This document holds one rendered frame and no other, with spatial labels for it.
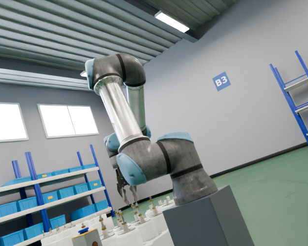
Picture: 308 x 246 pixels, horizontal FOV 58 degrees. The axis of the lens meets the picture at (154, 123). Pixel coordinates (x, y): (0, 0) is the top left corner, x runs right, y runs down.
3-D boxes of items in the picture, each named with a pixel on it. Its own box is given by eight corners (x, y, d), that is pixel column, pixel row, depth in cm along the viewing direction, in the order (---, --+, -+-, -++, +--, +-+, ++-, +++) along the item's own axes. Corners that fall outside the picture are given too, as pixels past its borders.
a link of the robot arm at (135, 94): (140, 44, 117) (144, 130, 148) (115, 49, 114) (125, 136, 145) (151, 54, 109) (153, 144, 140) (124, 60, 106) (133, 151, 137)
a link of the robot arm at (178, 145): (207, 161, 91) (192, 123, 94) (171, 174, 87) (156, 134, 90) (194, 166, 103) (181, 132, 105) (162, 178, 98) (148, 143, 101)
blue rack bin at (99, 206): (84, 216, 690) (82, 208, 694) (96, 212, 721) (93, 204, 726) (98, 211, 664) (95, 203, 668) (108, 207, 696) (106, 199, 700)
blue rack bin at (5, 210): (-14, 224, 516) (-17, 213, 520) (6, 217, 547) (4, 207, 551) (-3, 218, 489) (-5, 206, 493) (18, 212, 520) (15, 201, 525)
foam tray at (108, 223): (115, 229, 392) (111, 216, 396) (96, 238, 359) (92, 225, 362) (96, 235, 410) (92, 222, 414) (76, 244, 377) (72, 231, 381)
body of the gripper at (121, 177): (119, 188, 136) (111, 165, 138) (119, 189, 144) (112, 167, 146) (134, 183, 137) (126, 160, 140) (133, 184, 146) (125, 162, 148)
